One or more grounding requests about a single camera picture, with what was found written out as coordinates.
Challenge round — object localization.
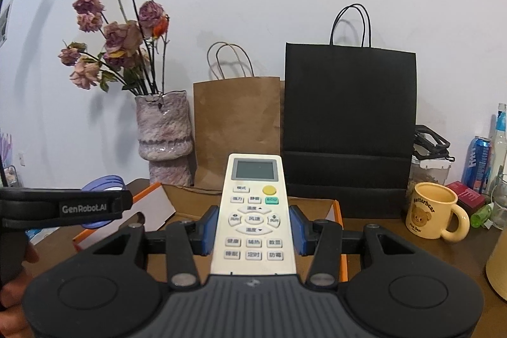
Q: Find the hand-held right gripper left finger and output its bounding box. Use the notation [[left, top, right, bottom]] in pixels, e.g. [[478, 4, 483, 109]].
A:
[[92, 204, 219, 292]]

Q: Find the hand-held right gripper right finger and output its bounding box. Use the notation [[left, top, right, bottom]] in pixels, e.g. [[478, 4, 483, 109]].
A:
[[288, 204, 416, 292]]

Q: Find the red orange cardboard box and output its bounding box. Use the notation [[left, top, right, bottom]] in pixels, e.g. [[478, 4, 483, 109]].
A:
[[72, 182, 349, 283]]

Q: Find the white air conditioner remote control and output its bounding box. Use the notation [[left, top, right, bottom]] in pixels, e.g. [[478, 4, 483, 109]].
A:
[[210, 154, 297, 276]]

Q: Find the blue ridged bottle cap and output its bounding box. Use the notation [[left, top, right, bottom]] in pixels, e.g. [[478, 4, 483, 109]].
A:
[[81, 175, 128, 230]]

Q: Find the person's left hand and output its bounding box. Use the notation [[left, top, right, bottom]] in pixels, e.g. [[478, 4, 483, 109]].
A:
[[0, 242, 41, 338]]

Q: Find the pink grey ceramic vase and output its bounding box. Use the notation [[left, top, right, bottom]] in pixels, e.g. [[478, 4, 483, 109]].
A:
[[135, 90, 195, 187]]

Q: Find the brown paper bag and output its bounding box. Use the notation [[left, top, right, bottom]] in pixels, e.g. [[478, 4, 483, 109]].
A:
[[193, 42, 286, 191]]

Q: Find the black paper bag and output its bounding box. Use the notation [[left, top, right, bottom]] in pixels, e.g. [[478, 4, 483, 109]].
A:
[[283, 4, 417, 220]]

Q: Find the yellow bear mug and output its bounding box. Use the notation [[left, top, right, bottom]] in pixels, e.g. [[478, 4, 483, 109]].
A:
[[405, 182, 471, 242]]

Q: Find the clear container with black lid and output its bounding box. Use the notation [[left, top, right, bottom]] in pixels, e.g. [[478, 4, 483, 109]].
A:
[[408, 124, 455, 204]]

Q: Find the small dark red box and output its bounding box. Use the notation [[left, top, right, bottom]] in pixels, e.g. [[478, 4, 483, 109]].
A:
[[445, 181, 486, 219]]

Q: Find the small green bottle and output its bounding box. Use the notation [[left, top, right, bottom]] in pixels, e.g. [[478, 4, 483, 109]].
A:
[[470, 203, 494, 229]]

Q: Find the dried pink rose bouquet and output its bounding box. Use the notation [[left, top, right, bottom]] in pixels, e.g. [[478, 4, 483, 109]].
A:
[[59, 0, 171, 96]]

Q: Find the blue drink can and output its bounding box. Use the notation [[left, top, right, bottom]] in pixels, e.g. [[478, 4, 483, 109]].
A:
[[461, 136, 492, 195]]

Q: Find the cream rounded object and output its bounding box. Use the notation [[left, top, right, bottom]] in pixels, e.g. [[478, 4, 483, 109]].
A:
[[485, 238, 507, 301]]

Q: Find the clear plastic bottle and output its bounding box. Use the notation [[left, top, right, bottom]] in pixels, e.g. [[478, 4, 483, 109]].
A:
[[488, 103, 507, 198]]

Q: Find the wall picture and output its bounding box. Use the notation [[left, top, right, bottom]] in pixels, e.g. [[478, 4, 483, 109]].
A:
[[0, 0, 14, 48]]

